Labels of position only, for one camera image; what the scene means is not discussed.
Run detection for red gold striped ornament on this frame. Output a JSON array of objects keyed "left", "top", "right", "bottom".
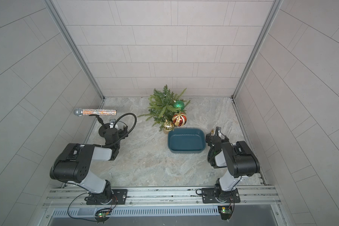
[{"left": 172, "top": 113, "right": 187, "bottom": 127}]

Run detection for green glitter ball ornament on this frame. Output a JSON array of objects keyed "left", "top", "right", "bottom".
[{"left": 173, "top": 100, "right": 185, "bottom": 111}]

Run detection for gold ball ornament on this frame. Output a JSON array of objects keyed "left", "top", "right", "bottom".
[{"left": 163, "top": 121, "right": 175, "bottom": 132}]

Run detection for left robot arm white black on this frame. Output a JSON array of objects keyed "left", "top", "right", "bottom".
[{"left": 50, "top": 125, "right": 128, "bottom": 205}]

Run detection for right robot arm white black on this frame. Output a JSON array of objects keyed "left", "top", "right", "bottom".
[{"left": 200, "top": 127, "right": 260, "bottom": 203}]

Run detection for small green christmas tree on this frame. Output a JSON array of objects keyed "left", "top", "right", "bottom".
[{"left": 141, "top": 85, "right": 190, "bottom": 131}]

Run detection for teal plastic tray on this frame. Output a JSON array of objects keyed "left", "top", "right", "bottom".
[{"left": 168, "top": 128, "right": 206, "bottom": 153}]

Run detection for glitter microphone on stand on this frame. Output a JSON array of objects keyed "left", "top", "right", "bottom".
[{"left": 73, "top": 107, "right": 117, "bottom": 138}]

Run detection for right circuit board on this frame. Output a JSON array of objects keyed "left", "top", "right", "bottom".
[{"left": 218, "top": 204, "right": 234, "bottom": 221}]

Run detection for left corner aluminium profile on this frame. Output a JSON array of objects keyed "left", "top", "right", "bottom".
[{"left": 43, "top": 0, "right": 105, "bottom": 101}]

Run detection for corner aluminium profile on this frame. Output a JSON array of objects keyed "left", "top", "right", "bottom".
[
  {"left": 43, "top": 0, "right": 105, "bottom": 101},
  {"left": 232, "top": 0, "right": 283, "bottom": 99}
]

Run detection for right corner aluminium profile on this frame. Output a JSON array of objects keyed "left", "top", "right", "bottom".
[{"left": 232, "top": 0, "right": 283, "bottom": 99}]

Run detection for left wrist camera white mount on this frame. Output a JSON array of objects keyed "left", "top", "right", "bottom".
[{"left": 109, "top": 119, "right": 116, "bottom": 128}]

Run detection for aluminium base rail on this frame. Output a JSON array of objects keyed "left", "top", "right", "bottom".
[{"left": 42, "top": 186, "right": 281, "bottom": 208}]

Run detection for left circuit board with wires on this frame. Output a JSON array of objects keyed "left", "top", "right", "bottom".
[{"left": 67, "top": 193, "right": 118, "bottom": 224}]

